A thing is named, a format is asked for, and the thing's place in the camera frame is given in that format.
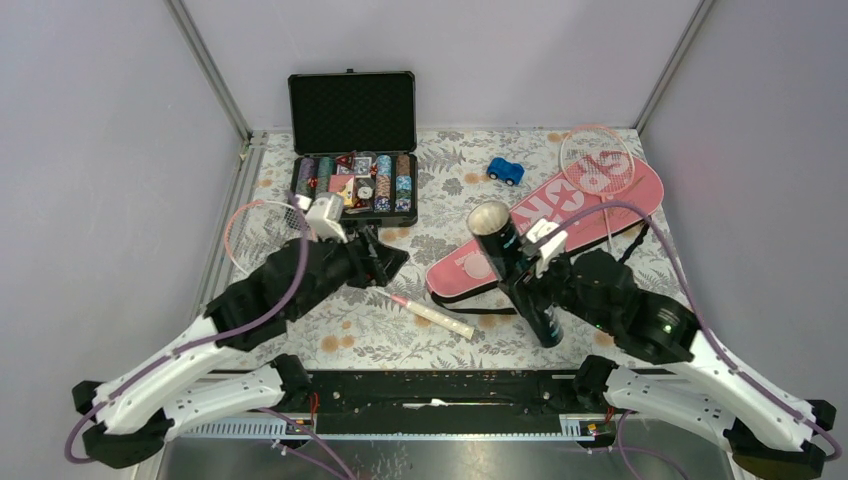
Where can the blue toy car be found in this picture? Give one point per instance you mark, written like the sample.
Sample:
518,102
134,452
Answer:
505,171

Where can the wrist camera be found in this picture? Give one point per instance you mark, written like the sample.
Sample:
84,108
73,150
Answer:
324,215
544,241

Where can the black poker chip case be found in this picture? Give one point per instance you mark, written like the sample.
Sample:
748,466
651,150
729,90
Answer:
355,135

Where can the black shuttlecock tube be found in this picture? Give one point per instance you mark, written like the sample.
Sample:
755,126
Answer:
494,231

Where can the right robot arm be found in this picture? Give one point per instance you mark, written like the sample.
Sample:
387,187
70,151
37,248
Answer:
767,431

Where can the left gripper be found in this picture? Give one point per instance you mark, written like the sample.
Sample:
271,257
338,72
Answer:
376,261

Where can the pink racket bag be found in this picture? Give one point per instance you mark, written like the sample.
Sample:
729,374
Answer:
465,273

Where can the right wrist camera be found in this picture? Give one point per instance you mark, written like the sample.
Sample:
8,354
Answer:
544,241

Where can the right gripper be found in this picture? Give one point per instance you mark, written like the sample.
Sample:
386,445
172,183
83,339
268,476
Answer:
528,281

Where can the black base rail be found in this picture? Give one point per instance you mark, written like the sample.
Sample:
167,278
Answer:
438,402

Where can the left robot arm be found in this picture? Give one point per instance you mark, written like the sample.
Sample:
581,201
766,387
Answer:
129,419

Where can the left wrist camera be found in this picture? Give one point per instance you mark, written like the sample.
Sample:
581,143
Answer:
324,215

